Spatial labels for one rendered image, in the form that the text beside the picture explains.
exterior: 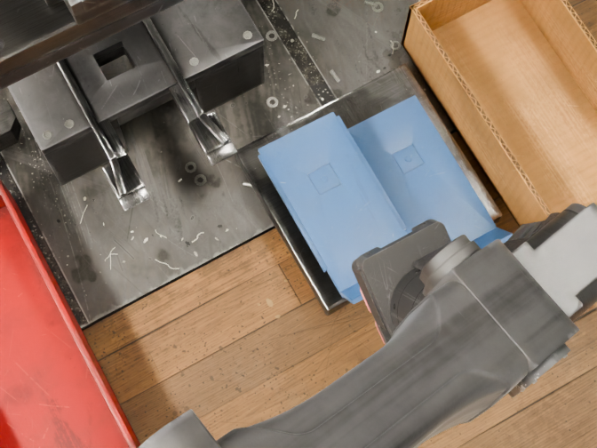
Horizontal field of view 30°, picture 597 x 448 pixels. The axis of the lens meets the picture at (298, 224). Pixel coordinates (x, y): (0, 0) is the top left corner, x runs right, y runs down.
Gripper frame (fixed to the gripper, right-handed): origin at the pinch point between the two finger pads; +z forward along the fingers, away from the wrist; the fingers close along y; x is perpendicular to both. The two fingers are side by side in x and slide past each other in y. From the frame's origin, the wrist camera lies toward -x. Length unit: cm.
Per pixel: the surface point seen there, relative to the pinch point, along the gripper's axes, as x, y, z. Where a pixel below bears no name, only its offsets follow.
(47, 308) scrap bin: 23.9, 7.0, 13.2
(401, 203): -5.9, 2.5, 7.7
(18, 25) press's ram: 16.2, 28.4, -2.0
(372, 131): -7.0, 8.4, 11.0
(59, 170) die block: 17.9, 16.6, 15.1
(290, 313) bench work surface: 6.4, -1.7, 8.4
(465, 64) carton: -18.0, 9.5, 13.5
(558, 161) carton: -20.3, -0.7, 7.7
